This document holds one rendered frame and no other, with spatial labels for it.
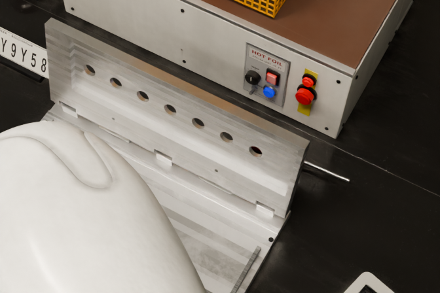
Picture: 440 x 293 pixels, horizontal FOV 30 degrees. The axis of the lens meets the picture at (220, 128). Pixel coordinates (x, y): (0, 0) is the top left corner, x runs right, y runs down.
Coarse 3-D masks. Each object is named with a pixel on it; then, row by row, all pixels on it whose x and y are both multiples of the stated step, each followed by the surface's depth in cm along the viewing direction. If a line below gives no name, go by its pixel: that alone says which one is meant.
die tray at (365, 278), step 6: (360, 276) 126; (366, 276) 126; (372, 276) 126; (354, 282) 125; (360, 282) 125; (366, 282) 125; (372, 282) 125; (378, 282) 125; (348, 288) 125; (354, 288) 125; (360, 288) 125; (372, 288) 125; (378, 288) 125; (384, 288) 125
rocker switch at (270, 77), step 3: (267, 69) 131; (270, 69) 131; (267, 72) 132; (270, 72) 131; (273, 72) 131; (267, 75) 132; (270, 75) 131; (273, 75) 131; (276, 75) 131; (279, 75) 131; (267, 78) 132; (270, 78) 132; (273, 78) 131; (276, 78) 132; (279, 78) 132; (267, 81) 133; (270, 81) 133; (273, 81) 132; (276, 81) 132; (279, 81) 133; (276, 84) 133
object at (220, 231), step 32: (96, 128) 137; (128, 160) 134; (160, 160) 134; (160, 192) 131; (192, 192) 131; (224, 192) 132; (192, 224) 129; (224, 224) 129; (256, 224) 129; (192, 256) 126; (224, 256) 126; (224, 288) 123
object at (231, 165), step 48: (48, 48) 128; (96, 48) 122; (96, 96) 132; (192, 96) 118; (144, 144) 132; (192, 144) 128; (240, 144) 122; (288, 144) 115; (240, 192) 128; (288, 192) 122
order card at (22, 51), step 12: (0, 36) 143; (12, 36) 142; (0, 48) 145; (12, 48) 143; (24, 48) 142; (36, 48) 141; (12, 60) 145; (24, 60) 143; (36, 60) 142; (36, 72) 144
